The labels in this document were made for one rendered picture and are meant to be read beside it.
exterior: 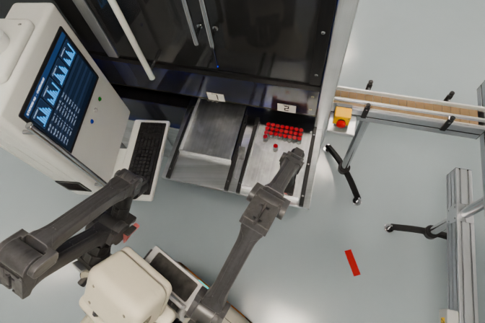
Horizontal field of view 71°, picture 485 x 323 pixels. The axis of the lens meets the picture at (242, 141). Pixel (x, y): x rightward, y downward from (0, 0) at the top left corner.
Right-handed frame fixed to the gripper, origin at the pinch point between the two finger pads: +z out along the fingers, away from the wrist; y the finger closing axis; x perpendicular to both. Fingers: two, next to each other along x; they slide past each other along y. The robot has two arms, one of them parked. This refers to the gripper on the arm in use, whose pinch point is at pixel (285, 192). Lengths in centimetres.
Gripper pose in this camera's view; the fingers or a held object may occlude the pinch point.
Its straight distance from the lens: 149.9
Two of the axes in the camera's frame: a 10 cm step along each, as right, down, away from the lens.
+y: 2.5, -7.7, 5.9
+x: -9.7, -1.7, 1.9
